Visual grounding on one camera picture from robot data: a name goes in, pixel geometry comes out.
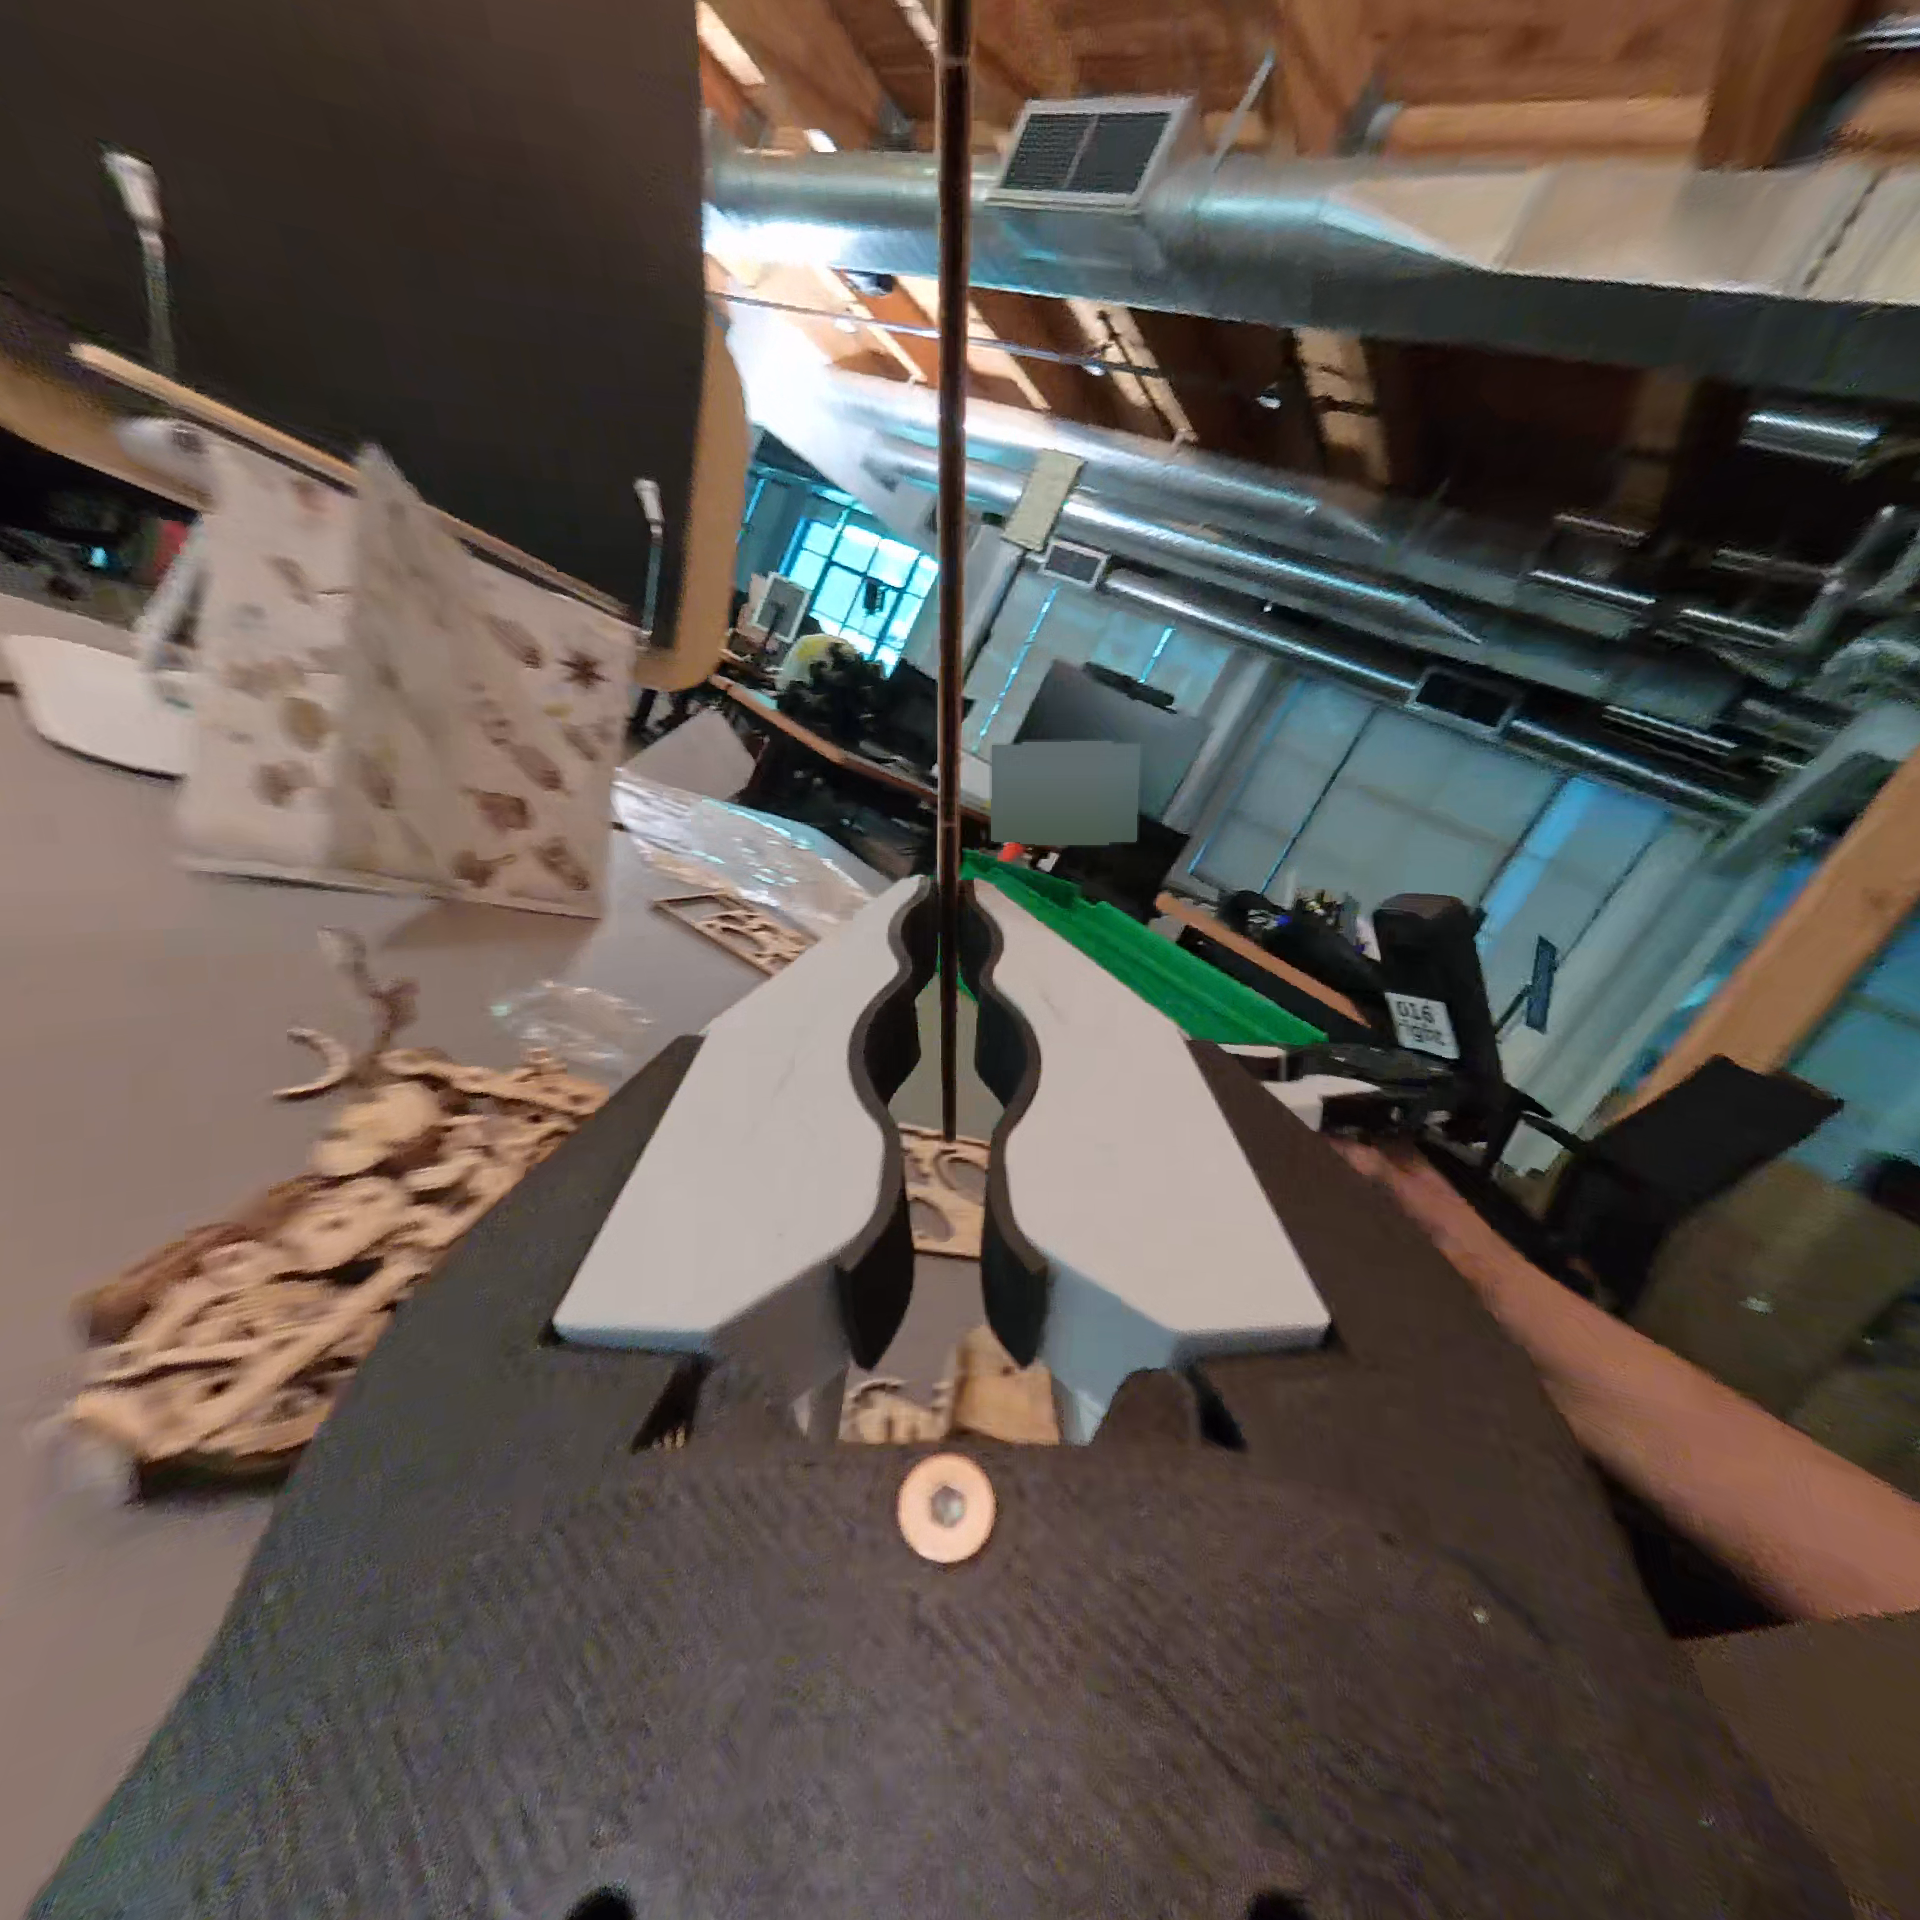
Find dark computer monitor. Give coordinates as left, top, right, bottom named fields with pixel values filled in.
left=1014, top=658, right=1211, bottom=889

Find clear plastic bag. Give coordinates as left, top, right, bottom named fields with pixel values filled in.
left=493, top=978, right=656, bottom=1077

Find white paper sheet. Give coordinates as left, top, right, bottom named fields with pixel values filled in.
left=0, top=631, right=189, bottom=779

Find long wooden background table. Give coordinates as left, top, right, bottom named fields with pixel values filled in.
left=712, top=676, right=992, bottom=842

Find printed instruction booklet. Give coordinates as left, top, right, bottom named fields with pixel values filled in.
left=134, top=440, right=643, bottom=919

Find green plastic bin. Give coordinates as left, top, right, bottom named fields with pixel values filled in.
left=961, top=846, right=1332, bottom=1052

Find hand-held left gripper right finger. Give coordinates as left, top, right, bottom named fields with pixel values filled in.
left=961, top=886, right=1334, bottom=1445

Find person's right forearm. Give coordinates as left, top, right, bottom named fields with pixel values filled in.
left=1334, top=1132, right=1920, bottom=1626

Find large clear plastic sheet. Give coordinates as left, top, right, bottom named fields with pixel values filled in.
left=610, top=770, right=874, bottom=943

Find brown cardboard boxes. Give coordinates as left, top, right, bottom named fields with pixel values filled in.
left=1635, top=1156, right=1920, bottom=1420

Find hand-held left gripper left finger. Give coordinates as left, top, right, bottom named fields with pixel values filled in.
left=553, top=876, right=939, bottom=1444

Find metal ventilation duct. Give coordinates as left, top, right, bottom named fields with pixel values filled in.
left=706, top=141, right=1920, bottom=399

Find wooden spaceship model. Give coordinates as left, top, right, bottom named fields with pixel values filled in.
left=838, top=1132, right=1062, bottom=1445

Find stacked wooden part sheets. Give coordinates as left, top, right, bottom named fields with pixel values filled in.
left=654, top=889, right=824, bottom=978

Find wooden puzzle part sheet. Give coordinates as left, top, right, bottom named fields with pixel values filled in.
left=934, top=0, right=972, bottom=1144

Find black acoustic panel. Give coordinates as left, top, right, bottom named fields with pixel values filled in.
left=0, top=0, right=751, bottom=694

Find grey desk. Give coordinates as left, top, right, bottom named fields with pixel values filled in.
left=0, top=592, right=916, bottom=1920

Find wooden support post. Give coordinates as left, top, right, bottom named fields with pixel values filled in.
left=1618, top=750, right=1920, bottom=1119

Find wooden motorcycle model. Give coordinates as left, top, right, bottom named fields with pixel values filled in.
left=58, top=1035, right=618, bottom=1505

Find hanging paper sign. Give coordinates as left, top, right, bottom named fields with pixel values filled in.
left=1002, top=448, right=1087, bottom=553

